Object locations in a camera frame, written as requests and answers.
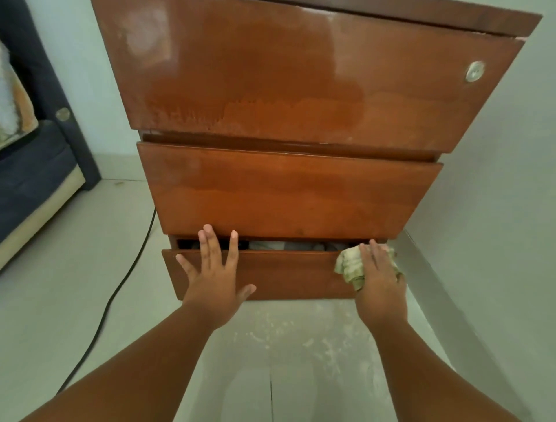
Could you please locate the person's left hand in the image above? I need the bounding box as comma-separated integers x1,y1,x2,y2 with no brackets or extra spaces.
175,224,258,331

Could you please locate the person's right hand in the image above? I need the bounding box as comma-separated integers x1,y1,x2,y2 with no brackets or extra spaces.
355,239,409,333

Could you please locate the green checked cleaning cloth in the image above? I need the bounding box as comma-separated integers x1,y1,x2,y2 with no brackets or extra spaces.
333,243,404,292

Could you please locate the brown wooden bedside cabinet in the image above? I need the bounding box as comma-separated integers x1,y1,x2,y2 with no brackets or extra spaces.
90,0,544,301

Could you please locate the person's left forearm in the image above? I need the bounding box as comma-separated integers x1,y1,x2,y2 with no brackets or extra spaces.
19,302,216,422

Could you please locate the person's right forearm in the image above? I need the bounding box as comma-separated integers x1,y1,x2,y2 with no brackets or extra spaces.
369,319,522,422

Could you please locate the white folded cloth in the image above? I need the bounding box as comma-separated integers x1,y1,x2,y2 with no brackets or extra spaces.
248,240,344,252

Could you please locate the silver round drawer lock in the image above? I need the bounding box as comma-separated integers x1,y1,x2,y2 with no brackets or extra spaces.
465,60,486,84

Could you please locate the striped bed sheet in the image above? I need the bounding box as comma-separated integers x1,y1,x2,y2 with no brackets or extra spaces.
0,41,39,151

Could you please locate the black power cable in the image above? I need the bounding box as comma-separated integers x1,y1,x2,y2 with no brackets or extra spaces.
55,208,157,395

